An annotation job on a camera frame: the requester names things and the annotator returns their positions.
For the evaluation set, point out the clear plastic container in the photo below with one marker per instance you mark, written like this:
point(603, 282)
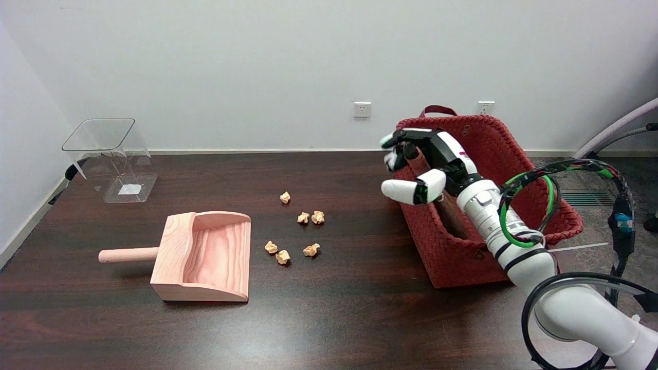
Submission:
point(113, 154)

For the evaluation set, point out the crumpled paper ball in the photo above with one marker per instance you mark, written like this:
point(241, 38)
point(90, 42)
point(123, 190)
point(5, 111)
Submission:
point(318, 217)
point(271, 247)
point(282, 257)
point(285, 197)
point(303, 218)
point(311, 250)

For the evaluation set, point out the red woven basket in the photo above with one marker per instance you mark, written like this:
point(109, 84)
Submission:
point(493, 144)

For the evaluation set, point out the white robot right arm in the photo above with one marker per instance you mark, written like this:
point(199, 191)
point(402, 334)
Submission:
point(529, 262)

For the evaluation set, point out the black rod with knob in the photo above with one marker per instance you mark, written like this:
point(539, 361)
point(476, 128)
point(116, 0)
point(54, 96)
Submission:
point(652, 126)

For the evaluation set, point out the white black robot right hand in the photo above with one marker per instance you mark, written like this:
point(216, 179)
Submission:
point(447, 154)

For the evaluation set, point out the floor vent grille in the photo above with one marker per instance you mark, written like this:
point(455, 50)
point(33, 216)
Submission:
point(588, 198)

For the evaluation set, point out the white wall outlet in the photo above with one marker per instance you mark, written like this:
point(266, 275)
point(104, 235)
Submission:
point(362, 110)
point(486, 108)

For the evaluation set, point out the wooden dustpan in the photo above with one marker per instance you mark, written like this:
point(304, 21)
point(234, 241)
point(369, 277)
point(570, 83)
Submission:
point(205, 257)

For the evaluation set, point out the small black object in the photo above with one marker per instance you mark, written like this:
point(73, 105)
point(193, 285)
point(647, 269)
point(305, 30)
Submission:
point(76, 172)

